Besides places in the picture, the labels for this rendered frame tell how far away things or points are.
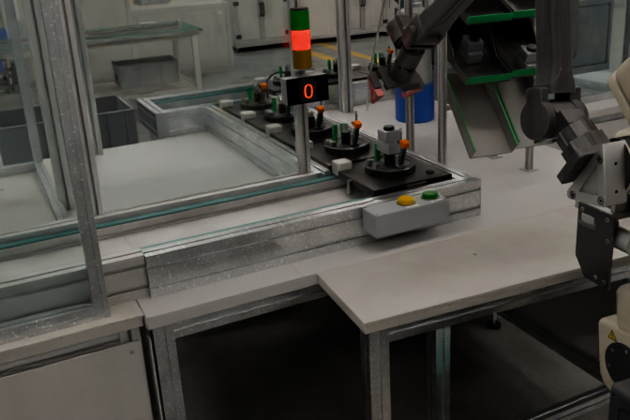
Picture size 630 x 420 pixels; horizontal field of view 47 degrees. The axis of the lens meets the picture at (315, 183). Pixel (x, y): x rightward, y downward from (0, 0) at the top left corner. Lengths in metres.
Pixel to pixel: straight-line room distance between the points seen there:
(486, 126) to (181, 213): 0.88
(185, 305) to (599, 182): 0.87
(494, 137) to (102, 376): 1.20
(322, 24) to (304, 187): 9.36
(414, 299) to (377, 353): 0.14
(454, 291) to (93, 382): 0.78
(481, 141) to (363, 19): 9.53
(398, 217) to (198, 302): 0.51
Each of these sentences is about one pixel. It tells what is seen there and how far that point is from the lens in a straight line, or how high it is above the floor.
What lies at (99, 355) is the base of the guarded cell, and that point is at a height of 0.79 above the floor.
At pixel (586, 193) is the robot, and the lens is 1.39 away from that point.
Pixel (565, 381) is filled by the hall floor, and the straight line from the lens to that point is 2.90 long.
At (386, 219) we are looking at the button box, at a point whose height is 0.94.
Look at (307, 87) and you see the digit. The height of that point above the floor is 1.21.
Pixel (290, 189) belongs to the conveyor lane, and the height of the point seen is 0.94.
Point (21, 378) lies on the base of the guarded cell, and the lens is 1.62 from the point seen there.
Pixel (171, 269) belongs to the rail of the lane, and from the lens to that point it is 1.64.
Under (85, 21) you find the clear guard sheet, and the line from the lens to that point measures 1.81.
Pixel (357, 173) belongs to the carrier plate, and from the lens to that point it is 1.99.
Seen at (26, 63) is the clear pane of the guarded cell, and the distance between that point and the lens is 1.45.
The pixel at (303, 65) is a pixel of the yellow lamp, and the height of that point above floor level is 1.27.
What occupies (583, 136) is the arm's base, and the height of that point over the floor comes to 1.23.
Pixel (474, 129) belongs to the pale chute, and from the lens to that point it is 2.09.
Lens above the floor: 1.60
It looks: 19 degrees down
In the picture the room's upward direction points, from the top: 3 degrees counter-clockwise
